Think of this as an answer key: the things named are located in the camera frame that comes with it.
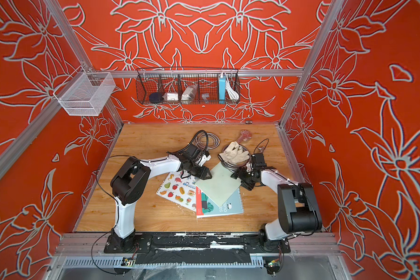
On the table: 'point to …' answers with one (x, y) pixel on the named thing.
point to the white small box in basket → (172, 96)
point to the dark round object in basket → (156, 97)
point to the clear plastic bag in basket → (189, 94)
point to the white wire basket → (84, 94)
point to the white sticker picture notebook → (179, 190)
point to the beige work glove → (233, 154)
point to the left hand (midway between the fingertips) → (209, 174)
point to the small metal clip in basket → (204, 96)
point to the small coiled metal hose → (216, 139)
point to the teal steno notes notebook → (205, 207)
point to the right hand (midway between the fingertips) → (232, 178)
